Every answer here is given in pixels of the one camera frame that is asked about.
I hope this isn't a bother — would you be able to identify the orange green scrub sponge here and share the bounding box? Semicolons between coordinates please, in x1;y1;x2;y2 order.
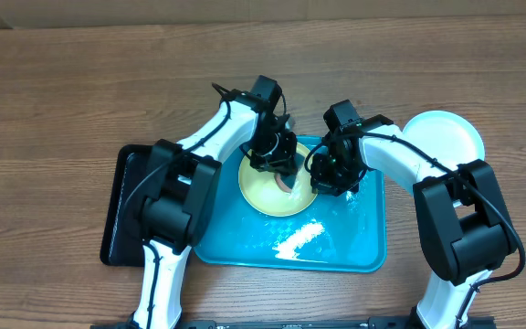
275;173;297;193

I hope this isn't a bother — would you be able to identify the yellow plate with blue stain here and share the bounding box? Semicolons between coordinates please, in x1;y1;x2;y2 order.
238;143;317;217

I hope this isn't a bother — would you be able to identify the light blue plate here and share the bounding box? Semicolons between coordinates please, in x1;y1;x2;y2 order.
403;111;486;164

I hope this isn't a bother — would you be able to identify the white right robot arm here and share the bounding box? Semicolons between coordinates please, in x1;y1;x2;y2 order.
306;110;526;328

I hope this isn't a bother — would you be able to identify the teal plastic tray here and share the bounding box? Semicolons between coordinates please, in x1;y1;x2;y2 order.
195;150;387;273

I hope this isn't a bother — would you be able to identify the black plastic tray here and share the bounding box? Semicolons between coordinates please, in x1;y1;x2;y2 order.
99;143;200;268

